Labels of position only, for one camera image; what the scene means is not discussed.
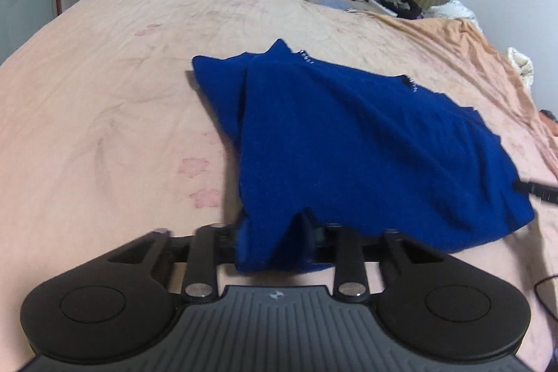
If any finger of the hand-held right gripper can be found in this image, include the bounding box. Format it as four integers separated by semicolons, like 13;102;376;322
514;179;558;205

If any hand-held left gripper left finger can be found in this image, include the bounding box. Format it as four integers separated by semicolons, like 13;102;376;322
107;223;246;305

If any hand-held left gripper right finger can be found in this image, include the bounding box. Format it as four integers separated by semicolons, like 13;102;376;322
303;219;438;305

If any blue beaded sweater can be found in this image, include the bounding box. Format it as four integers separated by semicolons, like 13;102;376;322
192;38;536;274

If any cream ruffled cloth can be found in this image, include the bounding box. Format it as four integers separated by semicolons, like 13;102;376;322
506;46;536;87

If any pink bed blanket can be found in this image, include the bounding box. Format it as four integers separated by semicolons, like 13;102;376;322
0;0;558;372

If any white patterned quilt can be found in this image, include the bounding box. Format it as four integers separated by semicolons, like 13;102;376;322
425;0;480;28

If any black clothing pile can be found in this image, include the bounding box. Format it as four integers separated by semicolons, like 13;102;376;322
364;0;424;20

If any black cable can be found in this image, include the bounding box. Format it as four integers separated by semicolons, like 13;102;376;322
534;275;558;317

